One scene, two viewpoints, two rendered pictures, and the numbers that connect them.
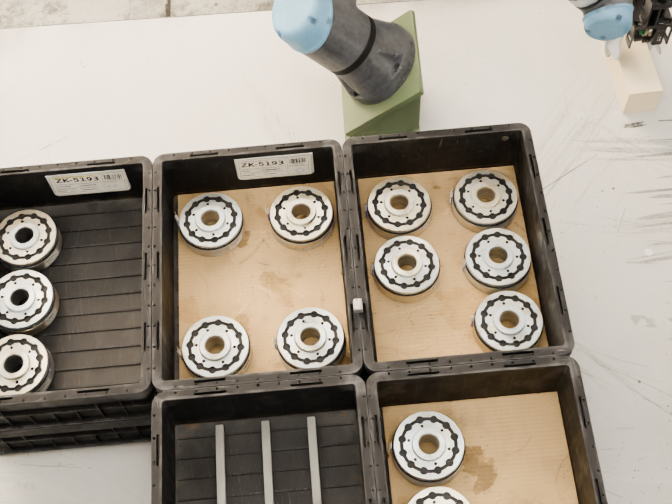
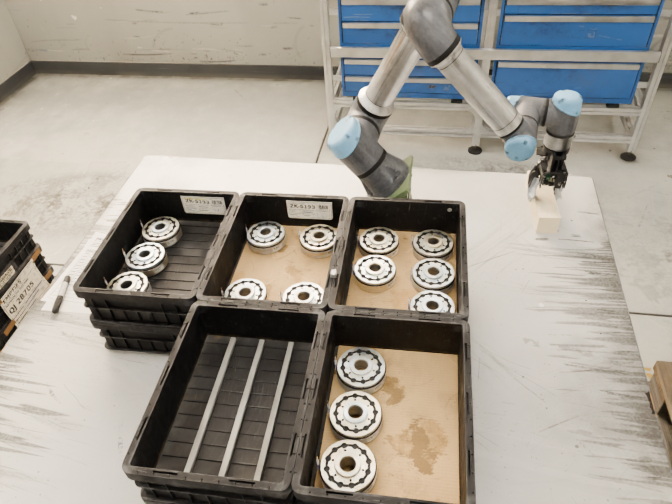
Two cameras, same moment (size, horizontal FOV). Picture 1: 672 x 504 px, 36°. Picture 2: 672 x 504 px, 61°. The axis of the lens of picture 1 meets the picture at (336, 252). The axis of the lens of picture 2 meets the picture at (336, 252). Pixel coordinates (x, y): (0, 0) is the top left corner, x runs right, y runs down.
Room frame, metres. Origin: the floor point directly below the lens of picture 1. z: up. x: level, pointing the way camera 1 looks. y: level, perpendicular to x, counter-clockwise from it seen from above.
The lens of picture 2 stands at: (-0.25, -0.22, 1.84)
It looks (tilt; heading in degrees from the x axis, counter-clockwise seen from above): 43 degrees down; 12
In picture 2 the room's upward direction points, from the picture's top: 5 degrees counter-clockwise
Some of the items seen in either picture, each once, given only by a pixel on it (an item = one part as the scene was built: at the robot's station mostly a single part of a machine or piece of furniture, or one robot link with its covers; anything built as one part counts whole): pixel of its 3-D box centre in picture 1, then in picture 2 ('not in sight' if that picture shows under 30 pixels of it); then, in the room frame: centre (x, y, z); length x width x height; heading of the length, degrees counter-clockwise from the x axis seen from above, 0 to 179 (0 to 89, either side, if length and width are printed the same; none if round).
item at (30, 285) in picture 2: not in sight; (25, 292); (0.95, 1.19, 0.41); 0.31 x 0.02 x 0.16; 179
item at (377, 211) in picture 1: (399, 204); (378, 240); (0.85, -0.11, 0.86); 0.10 x 0.10 x 0.01
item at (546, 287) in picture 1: (449, 258); (401, 269); (0.74, -0.17, 0.87); 0.40 x 0.30 x 0.11; 1
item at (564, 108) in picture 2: not in sight; (563, 113); (1.20, -0.57, 1.04); 0.09 x 0.08 x 0.11; 81
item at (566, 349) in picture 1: (451, 243); (402, 253); (0.74, -0.17, 0.92); 0.40 x 0.30 x 0.02; 1
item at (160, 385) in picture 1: (252, 260); (279, 246); (0.73, 0.13, 0.92); 0.40 x 0.30 x 0.02; 1
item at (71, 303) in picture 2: not in sight; (99, 270); (0.81, 0.72, 0.70); 0.33 x 0.23 x 0.01; 179
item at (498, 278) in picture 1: (497, 257); (433, 273); (0.74, -0.25, 0.86); 0.10 x 0.10 x 0.01
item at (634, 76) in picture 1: (625, 51); (541, 200); (1.22, -0.57, 0.73); 0.24 x 0.06 x 0.06; 3
